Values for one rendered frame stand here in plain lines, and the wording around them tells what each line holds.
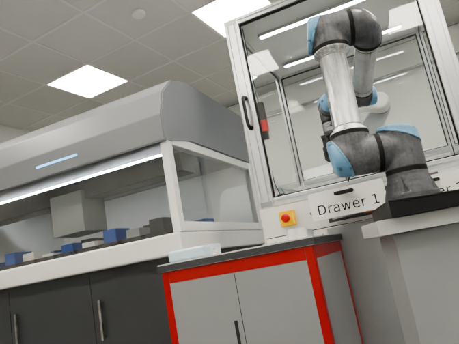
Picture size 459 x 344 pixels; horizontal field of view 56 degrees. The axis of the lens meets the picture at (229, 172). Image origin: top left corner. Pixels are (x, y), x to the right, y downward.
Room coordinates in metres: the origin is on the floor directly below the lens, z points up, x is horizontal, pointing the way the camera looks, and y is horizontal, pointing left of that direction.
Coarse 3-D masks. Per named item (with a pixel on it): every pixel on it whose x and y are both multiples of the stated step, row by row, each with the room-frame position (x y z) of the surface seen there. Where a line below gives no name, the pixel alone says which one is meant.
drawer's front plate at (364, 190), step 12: (372, 180) 1.63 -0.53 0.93; (324, 192) 1.70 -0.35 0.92; (348, 192) 1.67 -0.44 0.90; (360, 192) 1.65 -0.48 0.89; (372, 192) 1.64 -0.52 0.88; (384, 192) 1.62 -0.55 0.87; (312, 204) 1.72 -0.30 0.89; (324, 204) 1.71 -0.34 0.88; (348, 204) 1.67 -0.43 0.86; (360, 204) 1.66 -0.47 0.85; (372, 204) 1.64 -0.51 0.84; (312, 216) 1.73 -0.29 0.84; (324, 216) 1.71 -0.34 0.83; (336, 216) 1.69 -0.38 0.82
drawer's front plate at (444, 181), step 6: (438, 174) 1.84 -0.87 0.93; (444, 174) 1.83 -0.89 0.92; (450, 174) 1.82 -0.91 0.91; (456, 174) 1.81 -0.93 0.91; (438, 180) 1.84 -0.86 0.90; (444, 180) 1.83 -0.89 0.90; (450, 180) 1.82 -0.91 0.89; (456, 180) 1.82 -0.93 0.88; (438, 186) 1.84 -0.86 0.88; (444, 186) 1.84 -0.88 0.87; (450, 186) 1.83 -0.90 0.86; (456, 186) 1.82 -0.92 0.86
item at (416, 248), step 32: (384, 224) 1.14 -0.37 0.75; (416, 224) 1.13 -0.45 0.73; (448, 224) 1.16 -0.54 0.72; (384, 256) 1.36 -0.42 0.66; (416, 256) 1.17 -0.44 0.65; (448, 256) 1.16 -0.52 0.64; (416, 288) 1.17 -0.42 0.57; (448, 288) 1.16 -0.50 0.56; (416, 320) 1.17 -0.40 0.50; (448, 320) 1.16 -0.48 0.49
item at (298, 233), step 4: (296, 228) 1.60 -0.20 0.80; (300, 228) 1.60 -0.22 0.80; (304, 228) 1.61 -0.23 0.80; (288, 232) 1.63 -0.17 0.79; (292, 232) 1.61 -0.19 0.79; (296, 232) 1.60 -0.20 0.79; (300, 232) 1.60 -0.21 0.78; (304, 232) 1.61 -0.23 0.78; (292, 236) 1.61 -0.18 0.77; (296, 236) 1.60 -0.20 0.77; (300, 236) 1.60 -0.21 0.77; (304, 236) 1.60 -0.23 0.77
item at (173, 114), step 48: (144, 96) 2.15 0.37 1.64; (192, 96) 2.42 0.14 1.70; (0, 144) 2.66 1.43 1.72; (48, 144) 2.35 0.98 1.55; (96, 144) 2.20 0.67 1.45; (144, 144) 2.09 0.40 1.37; (192, 144) 2.33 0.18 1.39; (240, 144) 3.05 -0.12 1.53; (144, 240) 2.13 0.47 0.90; (192, 240) 2.16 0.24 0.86; (240, 240) 2.74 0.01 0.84; (0, 288) 2.50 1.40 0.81; (48, 288) 2.46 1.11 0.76; (96, 288) 2.34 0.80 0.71; (144, 288) 2.22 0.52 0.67; (0, 336) 2.61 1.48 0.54; (48, 336) 2.47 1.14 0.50; (96, 336) 2.35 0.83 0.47; (144, 336) 2.24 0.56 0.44
